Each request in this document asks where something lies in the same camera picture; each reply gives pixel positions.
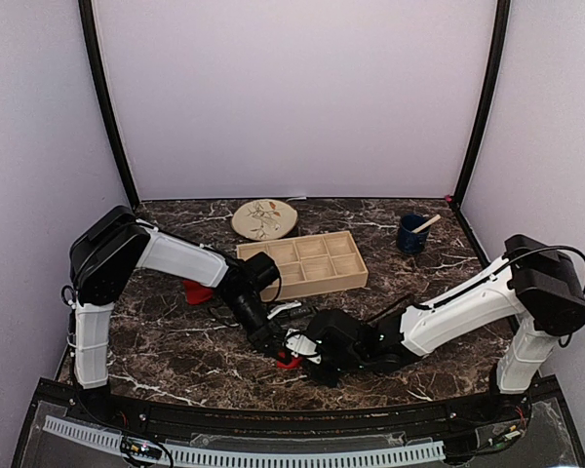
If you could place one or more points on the floral ceramic plate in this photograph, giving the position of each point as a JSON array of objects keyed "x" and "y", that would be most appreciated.
[{"x": 264, "y": 220}]

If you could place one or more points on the left black frame post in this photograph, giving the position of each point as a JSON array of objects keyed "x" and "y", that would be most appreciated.
[{"x": 90, "y": 34}]

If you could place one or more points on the white slotted cable duct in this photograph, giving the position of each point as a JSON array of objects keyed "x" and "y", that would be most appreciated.
[{"x": 142, "y": 453}]

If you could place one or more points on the red sock near left arm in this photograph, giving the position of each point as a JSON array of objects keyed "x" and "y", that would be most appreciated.
[{"x": 196, "y": 293}]

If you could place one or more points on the wooden compartment tray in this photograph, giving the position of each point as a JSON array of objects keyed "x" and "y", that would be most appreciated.
[{"x": 311, "y": 265}]

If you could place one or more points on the dark blue mug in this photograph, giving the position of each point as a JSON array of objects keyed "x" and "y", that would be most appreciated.
[{"x": 409, "y": 242}]

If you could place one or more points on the red sock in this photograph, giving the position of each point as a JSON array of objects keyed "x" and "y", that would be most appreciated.
[{"x": 288, "y": 362}]

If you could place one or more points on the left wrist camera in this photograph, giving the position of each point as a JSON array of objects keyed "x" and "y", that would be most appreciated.
[{"x": 290, "y": 311}]

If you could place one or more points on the right black frame post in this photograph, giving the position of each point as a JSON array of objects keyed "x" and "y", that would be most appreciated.
[{"x": 497, "y": 41}]

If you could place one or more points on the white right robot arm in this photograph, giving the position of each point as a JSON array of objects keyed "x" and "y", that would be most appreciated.
[{"x": 536, "y": 283}]

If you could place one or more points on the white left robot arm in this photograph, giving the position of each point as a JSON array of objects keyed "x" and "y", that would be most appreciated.
[{"x": 103, "y": 260}]

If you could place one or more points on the black front rail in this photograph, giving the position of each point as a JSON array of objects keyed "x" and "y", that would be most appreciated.
[{"x": 414, "y": 420}]

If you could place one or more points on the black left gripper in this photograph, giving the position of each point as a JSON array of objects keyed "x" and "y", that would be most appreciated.
[{"x": 263, "y": 336}]

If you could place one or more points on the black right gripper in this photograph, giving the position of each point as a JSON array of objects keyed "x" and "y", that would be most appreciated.
[{"x": 329, "y": 379}]

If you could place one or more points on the black frame post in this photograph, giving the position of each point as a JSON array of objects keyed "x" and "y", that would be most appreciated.
[
  {"x": 90, "y": 34},
  {"x": 497, "y": 41}
]

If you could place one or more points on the wooden stick in mug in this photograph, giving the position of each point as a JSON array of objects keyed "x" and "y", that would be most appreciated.
[{"x": 425, "y": 225}]

